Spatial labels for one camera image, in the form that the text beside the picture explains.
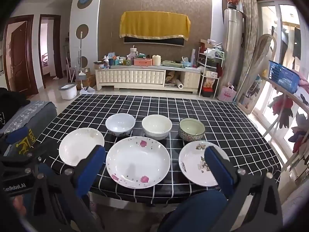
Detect white grey mop bucket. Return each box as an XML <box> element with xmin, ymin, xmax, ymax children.
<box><xmin>58</xmin><ymin>83</ymin><xmax>78</xmax><ymax>100</ymax></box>

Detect pink storage box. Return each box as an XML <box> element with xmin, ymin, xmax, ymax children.
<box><xmin>134</xmin><ymin>58</ymin><xmax>153</xmax><ymax>66</ymax></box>

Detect black white-checked tablecloth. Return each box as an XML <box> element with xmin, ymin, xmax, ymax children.
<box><xmin>32</xmin><ymin>94</ymin><xmax>282</xmax><ymax>205</ymax></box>

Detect pink shopping bag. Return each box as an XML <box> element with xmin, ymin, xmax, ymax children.
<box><xmin>217</xmin><ymin>85</ymin><xmax>237</xmax><ymax>103</ymax></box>

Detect brown cardboard box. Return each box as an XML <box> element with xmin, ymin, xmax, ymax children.
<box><xmin>75</xmin><ymin>71</ymin><xmax>96</xmax><ymax>89</ymax></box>

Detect cream white bowl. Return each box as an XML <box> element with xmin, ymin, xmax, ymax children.
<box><xmin>141</xmin><ymin>114</ymin><xmax>173</xmax><ymax>141</ymax></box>

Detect floral patterned bowl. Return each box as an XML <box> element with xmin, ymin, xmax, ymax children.
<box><xmin>179</xmin><ymin>118</ymin><xmax>206</xmax><ymax>143</ymax></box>

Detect yellow television cover cloth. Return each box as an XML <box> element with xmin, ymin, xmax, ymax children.
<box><xmin>120</xmin><ymin>11</ymin><xmax>191</xmax><ymax>42</ymax></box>

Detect cream tufted television cabinet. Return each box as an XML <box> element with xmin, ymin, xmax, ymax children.
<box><xmin>95</xmin><ymin>66</ymin><xmax>202</xmax><ymax>94</ymax></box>

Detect round blue wall clock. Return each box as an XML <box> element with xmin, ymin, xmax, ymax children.
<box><xmin>77</xmin><ymin>0</ymin><xmax>94</xmax><ymax>10</ymax></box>

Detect brown door frame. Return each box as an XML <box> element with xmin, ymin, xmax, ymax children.
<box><xmin>39</xmin><ymin>14</ymin><xmax>63</xmax><ymax>89</ymax></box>

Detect person's right leg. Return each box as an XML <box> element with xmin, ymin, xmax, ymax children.
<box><xmin>157</xmin><ymin>190</ymin><xmax>228</xmax><ymax>232</ymax></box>

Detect pale blue-white bowl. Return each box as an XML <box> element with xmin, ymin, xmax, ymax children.
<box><xmin>105</xmin><ymin>113</ymin><xmax>136</xmax><ymax>137</ymax></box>

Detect blue plastic basket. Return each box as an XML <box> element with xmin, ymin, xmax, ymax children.
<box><xmin>268</xmin><ymin>60</ymin><xmax>301</xmax><ymax>94</ymax></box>

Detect black flat television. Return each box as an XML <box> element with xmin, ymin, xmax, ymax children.
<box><xmin>124</xmin><ymin>35</ymin><xmax>186</xmax><ymax>47</ymax></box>

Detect black cloth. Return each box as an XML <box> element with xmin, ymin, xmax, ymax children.
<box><xmin>0</xmin><ymin>87</ymin><xmax>31</xmax><ymax>117</ymax></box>

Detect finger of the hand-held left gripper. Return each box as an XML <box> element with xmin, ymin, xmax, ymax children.
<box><xmin>0</xmin><ymin>126</ymin><xmax>49</xmax><ymax>175</ymax></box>

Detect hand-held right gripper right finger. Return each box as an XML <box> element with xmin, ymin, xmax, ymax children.
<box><xmin>204</xmin><ymin>146</ymin><xmax>284</xmax><ymax>232</ymax></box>

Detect beige patterned curtain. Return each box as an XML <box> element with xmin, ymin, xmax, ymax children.
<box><xmin>238</xmin><ymin>0</ymin><xmax>261</xmax><ymax>108</ymax></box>

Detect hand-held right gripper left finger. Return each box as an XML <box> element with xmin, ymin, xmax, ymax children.
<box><xmin>23</xmin><ymin>145</ymin><xmax>107</xmax><ymax>232</ymax></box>

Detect brown wooden door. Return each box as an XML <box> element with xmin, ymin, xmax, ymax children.
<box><xmin>3</xmin><ymin>14</ymin><xmax>39</xmax><ymax>97</ymax></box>

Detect clothes drying rack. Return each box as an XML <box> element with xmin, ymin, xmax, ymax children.
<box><xmin>262</xmin><ymin>76</ymin><xmax>309</xmax><ymax>172</ymax></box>

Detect white plate faint gold print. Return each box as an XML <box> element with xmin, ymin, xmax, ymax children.
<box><xmin>59</xmin><ymin>128</ymin><xmax>105</xmax><ymax>167</ymax></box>

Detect white metal shelf rack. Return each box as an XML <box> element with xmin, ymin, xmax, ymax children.
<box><xmin>196</xmin><ymin>45</ymin><xmax>224</xmax><ymax>98</ymax></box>

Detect silver standing air conditioner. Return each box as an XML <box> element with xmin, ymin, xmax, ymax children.
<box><xmin>222</xmin><ymin>8</ymin><xmax>245</xmax><ymax>95</ymax></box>

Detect large white plate pink petals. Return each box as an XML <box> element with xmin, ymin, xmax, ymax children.
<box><xmin>106</xmin><ymin>136</ymin><xmax>171</xmax><ymax>189</ymax></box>

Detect grey patterned sofa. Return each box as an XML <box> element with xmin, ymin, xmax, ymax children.
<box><xmin>0</xmin><ymin>101</ymin><xmax>58</xmax><ymax>156</ymax></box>

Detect dark cloth with yellow print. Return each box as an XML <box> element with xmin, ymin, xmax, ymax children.
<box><xmin>13</xmin><ymin>127</ymin><xmax>39</xmax><ymax>155</ymax></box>

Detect white plate floral picture print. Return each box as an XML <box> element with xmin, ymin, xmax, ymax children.
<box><xmin>179</xmin><ymin>140</ymin><xmax>230</xmax><ymax>187</ymax></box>

